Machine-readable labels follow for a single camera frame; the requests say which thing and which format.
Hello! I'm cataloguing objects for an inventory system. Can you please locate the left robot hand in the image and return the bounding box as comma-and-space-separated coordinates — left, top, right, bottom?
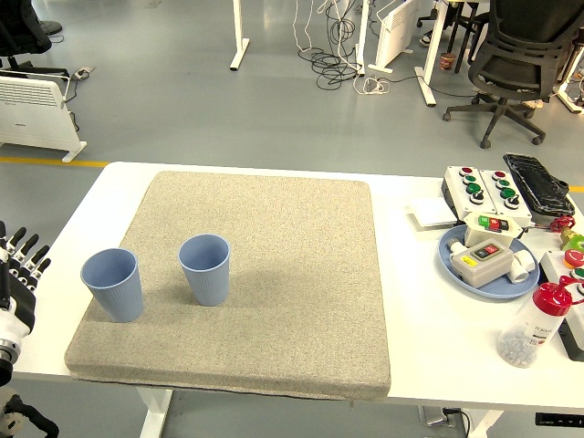
0, 221, 52, 350

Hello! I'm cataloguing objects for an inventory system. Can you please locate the blue ribbed cup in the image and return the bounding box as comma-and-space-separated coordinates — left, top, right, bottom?
178, 234, 231, 308
80, 247, 145, 324

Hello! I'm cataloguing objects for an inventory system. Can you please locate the white table leg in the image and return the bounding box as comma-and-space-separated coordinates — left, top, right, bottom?
469, 408, 506, 438
139, 387, 174, 438

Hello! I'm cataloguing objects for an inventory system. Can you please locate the grey-brown mat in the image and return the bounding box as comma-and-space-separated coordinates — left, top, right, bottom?
64, 171, 392, 402

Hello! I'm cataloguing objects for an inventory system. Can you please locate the white four-button control box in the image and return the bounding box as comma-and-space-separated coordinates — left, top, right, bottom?
476, 169, 533, 228
444, 165, 496, 220

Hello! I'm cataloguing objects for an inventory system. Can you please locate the blue plate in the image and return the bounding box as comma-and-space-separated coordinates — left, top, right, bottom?
438, 226, 541, 301

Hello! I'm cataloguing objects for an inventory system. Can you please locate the white plastic pipe fitting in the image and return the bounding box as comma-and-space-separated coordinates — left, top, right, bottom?
508, 248, 536, 285

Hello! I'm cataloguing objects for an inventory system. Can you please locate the clear bottle with red cap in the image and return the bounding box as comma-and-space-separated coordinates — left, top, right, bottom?
496, 277, 577, 369

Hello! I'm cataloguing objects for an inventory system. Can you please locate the black plastic tray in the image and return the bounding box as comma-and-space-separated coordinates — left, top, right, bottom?
503, 152, 577, 215

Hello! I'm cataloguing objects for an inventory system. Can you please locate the white emergency stop button box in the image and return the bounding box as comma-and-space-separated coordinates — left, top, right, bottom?
539, 248, 584, 361

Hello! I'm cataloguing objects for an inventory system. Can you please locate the black mesh office chair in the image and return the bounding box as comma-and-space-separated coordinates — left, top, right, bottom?
442, 0, 584, 150

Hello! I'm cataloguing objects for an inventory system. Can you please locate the black table height control panel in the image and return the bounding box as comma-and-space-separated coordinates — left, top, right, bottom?
534, 412, 584, 426

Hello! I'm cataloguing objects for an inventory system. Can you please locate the white panel heater with handle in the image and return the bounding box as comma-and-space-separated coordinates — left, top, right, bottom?
0, 70, 88, 164

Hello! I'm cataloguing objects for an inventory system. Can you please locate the white hanging cable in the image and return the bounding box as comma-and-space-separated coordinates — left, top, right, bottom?
291, 0, 316, 51

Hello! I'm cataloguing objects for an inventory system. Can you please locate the black floor cable bundle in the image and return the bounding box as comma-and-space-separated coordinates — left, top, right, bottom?
298, 0, 366, 90

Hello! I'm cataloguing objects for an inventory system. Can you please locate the white cable with power strip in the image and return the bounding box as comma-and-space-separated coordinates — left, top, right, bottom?
353, 75, 391, 97

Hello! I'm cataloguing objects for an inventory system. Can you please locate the white wall switch plate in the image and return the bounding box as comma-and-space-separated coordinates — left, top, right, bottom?
405, 198, 457, 229

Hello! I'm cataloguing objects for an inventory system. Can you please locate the grey red-black button switch box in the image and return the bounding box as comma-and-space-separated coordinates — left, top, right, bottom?
450, 240, 515, 289

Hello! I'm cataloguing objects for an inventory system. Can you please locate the white green-red button switch box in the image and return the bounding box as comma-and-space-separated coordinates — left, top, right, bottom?
464, 212, 528, 250

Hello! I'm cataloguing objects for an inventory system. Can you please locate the brass valve with red handle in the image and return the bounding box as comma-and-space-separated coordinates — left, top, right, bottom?
549, 216, 579, 250

